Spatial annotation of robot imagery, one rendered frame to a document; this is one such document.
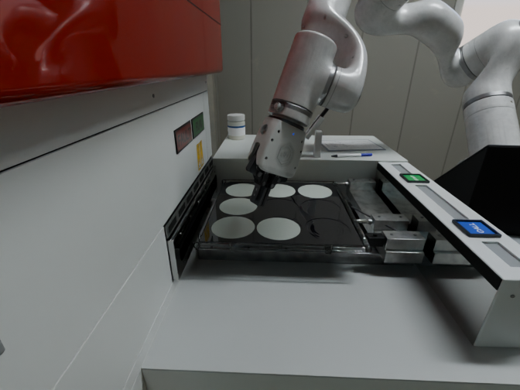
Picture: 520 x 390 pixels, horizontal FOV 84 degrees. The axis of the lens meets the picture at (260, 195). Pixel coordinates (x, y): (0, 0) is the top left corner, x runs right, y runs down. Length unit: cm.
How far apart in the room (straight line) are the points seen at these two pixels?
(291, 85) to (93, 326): 46
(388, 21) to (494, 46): 31
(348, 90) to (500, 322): 45
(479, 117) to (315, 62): 60
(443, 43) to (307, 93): 59
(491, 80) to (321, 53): 63
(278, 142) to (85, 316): 39
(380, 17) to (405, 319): 75
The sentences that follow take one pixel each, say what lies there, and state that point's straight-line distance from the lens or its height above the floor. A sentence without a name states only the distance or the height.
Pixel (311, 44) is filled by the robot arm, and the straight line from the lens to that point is 58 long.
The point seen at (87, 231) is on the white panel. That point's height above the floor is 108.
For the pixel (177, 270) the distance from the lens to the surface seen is 61.
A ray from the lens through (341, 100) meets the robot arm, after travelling 58.
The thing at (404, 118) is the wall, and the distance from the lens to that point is 261.
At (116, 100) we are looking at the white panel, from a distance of 42.
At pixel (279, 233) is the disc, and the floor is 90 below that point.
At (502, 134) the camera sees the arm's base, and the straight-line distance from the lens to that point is 102.
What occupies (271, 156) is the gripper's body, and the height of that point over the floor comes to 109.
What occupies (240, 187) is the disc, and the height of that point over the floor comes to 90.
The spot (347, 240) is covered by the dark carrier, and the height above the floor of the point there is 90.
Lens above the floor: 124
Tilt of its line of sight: 24 degrees down
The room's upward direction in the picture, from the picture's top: straight up
